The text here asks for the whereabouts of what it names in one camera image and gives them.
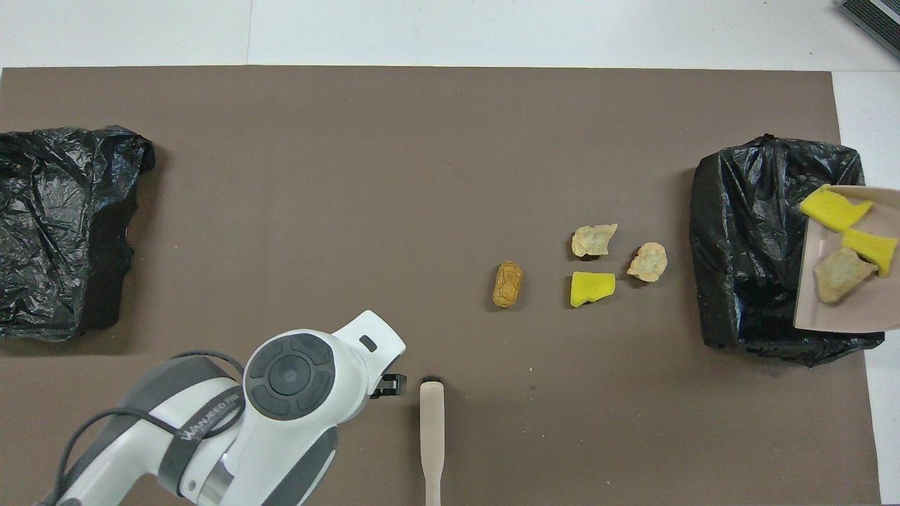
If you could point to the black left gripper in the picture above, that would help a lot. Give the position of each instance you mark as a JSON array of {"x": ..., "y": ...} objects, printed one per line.
[{"x": 380, "y": 388}]

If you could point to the beige hand brush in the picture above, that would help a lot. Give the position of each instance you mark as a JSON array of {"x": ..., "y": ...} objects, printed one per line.
[{"x": 432, "y": 436}]

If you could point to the tan sponge chunk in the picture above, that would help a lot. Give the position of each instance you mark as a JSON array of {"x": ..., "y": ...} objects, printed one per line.
[{"x": 840, "y": 275}]

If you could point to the yellow sponge piece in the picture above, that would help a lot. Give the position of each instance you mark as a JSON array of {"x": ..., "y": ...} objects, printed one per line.
[
  {"x": 833, "y": 211},
  {"x": 872, "y": 247},
  {"x": 590, "y": 288}
]

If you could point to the beige plastic dustpan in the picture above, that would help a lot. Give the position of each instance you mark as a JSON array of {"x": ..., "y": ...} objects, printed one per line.
[{"x": 865, "y": 309}]

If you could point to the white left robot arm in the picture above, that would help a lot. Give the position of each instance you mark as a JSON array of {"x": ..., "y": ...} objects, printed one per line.
[{"x": 309, "y": 379}]

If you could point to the bin with black bag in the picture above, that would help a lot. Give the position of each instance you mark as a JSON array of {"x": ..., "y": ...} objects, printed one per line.
[
  {"x": 56, "y": 225},
  {"x": 752, "y": 246}
]

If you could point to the brown peanut-shaped piece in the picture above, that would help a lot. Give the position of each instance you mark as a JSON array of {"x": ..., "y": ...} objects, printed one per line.
[{"x": 508, "y": 284}]

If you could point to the pale crumpled chip piece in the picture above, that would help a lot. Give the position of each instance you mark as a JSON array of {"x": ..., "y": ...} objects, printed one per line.
[
  {"x": 593, "y": 240},
  {"x": 647, "y": 262}
]

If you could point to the brown table mat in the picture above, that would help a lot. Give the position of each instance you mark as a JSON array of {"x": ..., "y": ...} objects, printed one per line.
[{"x": 422, "y": 140}]

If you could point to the dark ridged object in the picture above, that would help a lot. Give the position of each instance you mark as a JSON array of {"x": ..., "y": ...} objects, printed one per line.
[{"x": 879, "y": 21}]

